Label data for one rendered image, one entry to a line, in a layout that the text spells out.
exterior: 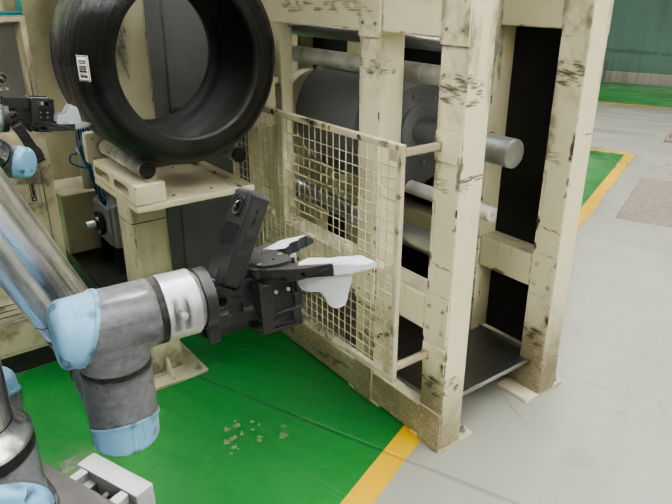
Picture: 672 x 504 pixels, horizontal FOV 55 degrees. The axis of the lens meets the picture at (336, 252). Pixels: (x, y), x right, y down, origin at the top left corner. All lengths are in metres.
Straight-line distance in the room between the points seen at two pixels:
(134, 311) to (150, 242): 1.62
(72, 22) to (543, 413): 1.87
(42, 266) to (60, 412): 1.72
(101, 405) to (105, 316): 0.10
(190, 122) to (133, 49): 0.27
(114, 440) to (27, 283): 0.20
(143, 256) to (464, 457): 1.25
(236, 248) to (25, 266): 0.23
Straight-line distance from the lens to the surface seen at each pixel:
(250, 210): 0.73
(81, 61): 1.72
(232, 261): 0.73
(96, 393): 0.74
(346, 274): 0.75
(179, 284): 0.71
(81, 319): 0.69
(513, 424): 2.32
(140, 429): 0.76
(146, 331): 0.70
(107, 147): 2.06
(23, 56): 2.46
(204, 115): 2.13
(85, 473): 1.12
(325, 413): 2.29
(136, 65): 2.17
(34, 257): 0.78
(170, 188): 1.98
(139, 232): 2.28
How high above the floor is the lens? 1.38
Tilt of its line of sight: 23 degrees down
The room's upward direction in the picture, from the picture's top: straight up
